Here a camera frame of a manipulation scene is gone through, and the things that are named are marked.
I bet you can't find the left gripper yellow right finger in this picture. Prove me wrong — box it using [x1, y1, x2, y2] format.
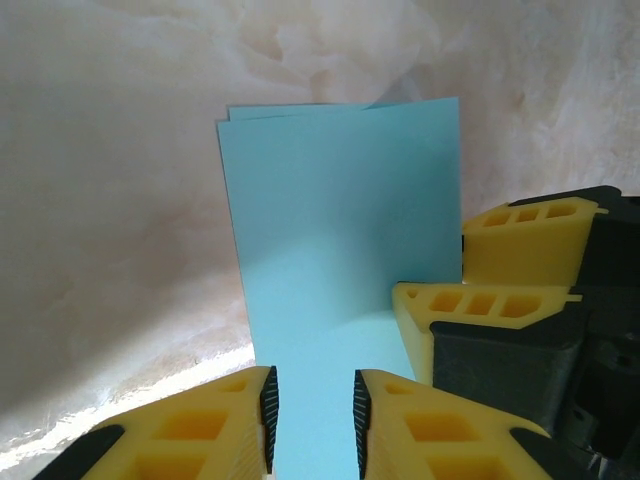
[352, 368, 609, 480]

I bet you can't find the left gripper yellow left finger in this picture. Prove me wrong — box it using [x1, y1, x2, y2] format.
[32, 364, 280, 480]

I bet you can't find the light blue paper sheet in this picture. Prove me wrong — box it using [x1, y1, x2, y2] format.
[215, 96, 464, 480]

